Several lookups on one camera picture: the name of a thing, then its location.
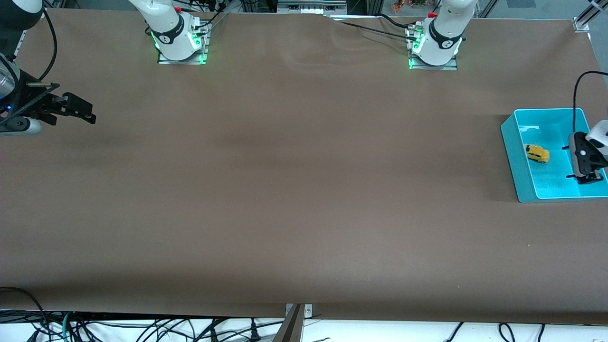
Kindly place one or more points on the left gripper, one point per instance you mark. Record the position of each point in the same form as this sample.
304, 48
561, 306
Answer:
590, 159

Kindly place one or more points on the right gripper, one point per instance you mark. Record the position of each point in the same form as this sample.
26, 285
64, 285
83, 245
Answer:
42, 105

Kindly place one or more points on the yellow toy beetle car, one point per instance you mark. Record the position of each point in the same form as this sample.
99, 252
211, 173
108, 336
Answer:
537, 153

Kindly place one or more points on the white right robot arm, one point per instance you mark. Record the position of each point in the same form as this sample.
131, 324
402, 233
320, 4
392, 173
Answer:
168, 28

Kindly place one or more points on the teal plastic storage bin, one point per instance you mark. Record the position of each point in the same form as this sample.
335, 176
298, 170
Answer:
546, 185

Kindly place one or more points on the brown table cover sheet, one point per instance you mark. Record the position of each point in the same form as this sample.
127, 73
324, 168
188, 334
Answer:
304, 213

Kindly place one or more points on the grey metal equipment box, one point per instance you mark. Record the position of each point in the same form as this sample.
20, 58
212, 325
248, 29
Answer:
308, 7

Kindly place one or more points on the dark grey support beam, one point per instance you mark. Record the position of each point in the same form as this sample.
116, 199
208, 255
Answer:
289, 330

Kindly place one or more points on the silver corner bracket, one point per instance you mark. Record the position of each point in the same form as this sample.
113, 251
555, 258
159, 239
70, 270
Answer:
580, 23

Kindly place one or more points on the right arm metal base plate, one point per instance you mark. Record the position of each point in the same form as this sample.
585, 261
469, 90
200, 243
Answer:
205, 47

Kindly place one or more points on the small metal edge bracket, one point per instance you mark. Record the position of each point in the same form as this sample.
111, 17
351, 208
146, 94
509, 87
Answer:
308, 311

